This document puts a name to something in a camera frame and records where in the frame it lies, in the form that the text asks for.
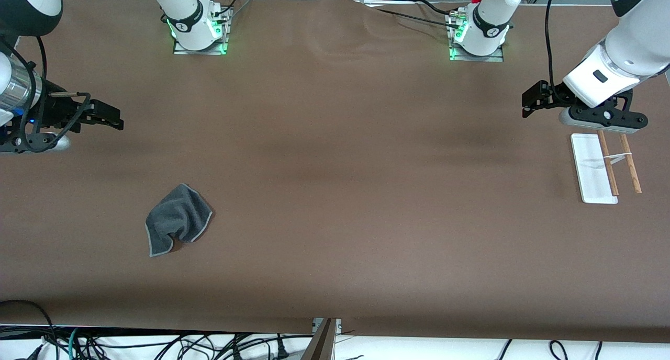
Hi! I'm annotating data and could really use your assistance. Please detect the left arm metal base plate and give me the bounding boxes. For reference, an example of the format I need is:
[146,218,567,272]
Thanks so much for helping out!
[448,12,505,63]

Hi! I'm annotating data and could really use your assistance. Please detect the black cable on table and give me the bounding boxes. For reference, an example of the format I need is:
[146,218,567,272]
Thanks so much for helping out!
[374,6,462,28]
[415,0,472,17]

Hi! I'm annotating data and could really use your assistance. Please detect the grey and pink towel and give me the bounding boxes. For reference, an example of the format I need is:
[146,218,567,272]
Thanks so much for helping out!
[145,183,214,257]

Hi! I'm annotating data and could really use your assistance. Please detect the white rack with wooden rods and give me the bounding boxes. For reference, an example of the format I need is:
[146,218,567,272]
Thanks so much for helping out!
[570,130,643,205]

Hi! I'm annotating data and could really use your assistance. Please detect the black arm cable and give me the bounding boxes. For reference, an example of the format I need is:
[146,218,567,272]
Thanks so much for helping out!
[544,0,565,96]
[0,35,49,152]

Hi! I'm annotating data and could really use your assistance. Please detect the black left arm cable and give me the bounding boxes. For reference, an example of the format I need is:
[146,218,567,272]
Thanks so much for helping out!
[544,0,565,96]

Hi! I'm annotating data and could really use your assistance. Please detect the thick black floor cable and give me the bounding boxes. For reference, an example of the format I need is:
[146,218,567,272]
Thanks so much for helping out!
[0,299,59,360]

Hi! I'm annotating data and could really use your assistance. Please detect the green floor cable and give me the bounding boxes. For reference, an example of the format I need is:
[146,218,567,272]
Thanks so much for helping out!
[67,327,83,360]

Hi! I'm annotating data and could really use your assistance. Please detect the metal bracket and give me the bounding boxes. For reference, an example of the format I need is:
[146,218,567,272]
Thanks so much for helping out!
[312,318,342,336]

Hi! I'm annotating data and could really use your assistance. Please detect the brown wooden post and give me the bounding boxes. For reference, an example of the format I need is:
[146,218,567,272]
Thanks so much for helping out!
[300,318,337,360]

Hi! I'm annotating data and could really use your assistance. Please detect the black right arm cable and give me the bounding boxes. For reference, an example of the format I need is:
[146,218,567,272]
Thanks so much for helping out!
[0,35,49,152]

